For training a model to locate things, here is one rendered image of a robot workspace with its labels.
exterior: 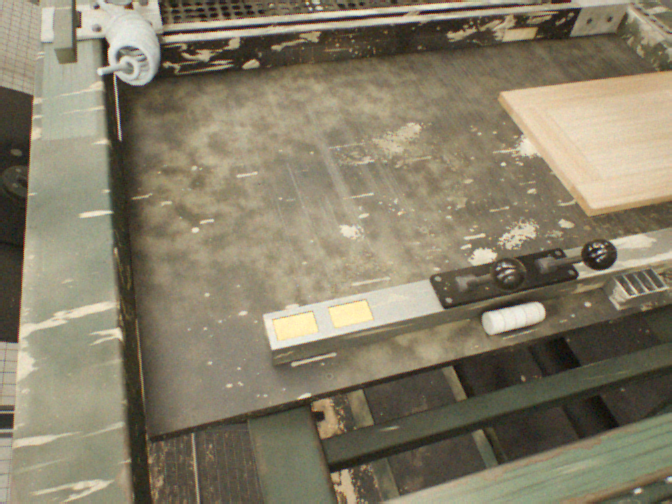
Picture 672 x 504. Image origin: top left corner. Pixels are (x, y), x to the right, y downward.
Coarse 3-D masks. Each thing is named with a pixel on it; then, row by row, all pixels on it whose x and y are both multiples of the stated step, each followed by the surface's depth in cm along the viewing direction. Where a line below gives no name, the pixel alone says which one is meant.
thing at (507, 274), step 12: (504, 264) 57; (516, 264) 57; (468, 276) 68; (480, 276) 64; (492, 276) 58; (504, 276) 57; (516, 276) 57; (468, 288) 68; (504, 288) 58; (516, 288) 57
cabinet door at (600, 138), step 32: (512, 96) 101; (544, 96) 102; (576, 96) 102; (608, 96) 103; (640, 96) 105; (544, 128) 95; (576, 128) 97; (608, 128) 97; (640, 128) 98; (576, 160) 91; (608, 160) 92; (640, 160) 92; (576, 192) 86; (608, 192) 86; (640, 192) 87
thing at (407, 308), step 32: (640, 256) 75; (416, 288) 69; (544, 288) 71; (576, 288) 74; (320, 320) 65; (384, 320) 65; (416, 320) 67; (448, 320) 70; (288, 352) 63; (320, 352) 66
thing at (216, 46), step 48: (144, 0) 93; (480, 0) 113; (528, 0) 114; (576, 0) 116; (624, 0) 118; (192, 48) 96; (240, 48) 99; (288, 48) 101; (336, 48) 105; (384, 48) 108; (432, 48) 111
